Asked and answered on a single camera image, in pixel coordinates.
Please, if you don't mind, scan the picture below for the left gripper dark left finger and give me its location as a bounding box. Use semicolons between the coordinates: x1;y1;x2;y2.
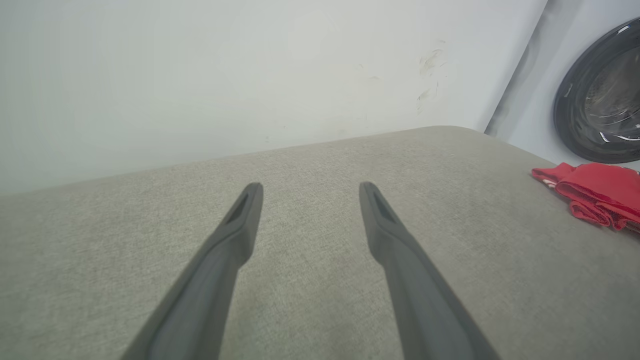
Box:
120;182;264;360

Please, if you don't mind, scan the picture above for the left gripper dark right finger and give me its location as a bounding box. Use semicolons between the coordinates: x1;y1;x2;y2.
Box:
359;181;501;360

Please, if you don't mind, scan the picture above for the red and white jersey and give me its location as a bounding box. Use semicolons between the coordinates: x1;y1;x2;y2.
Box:
531;162;640;234

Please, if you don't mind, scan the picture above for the grey fabric sofa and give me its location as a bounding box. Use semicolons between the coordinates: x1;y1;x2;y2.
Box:
0;125;640;360

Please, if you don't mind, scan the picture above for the dark round washing machine door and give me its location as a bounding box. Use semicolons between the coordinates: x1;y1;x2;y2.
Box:
553;17;640;164

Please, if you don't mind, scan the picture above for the white washing machine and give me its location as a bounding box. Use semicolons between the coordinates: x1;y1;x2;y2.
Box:
484;0;640;173

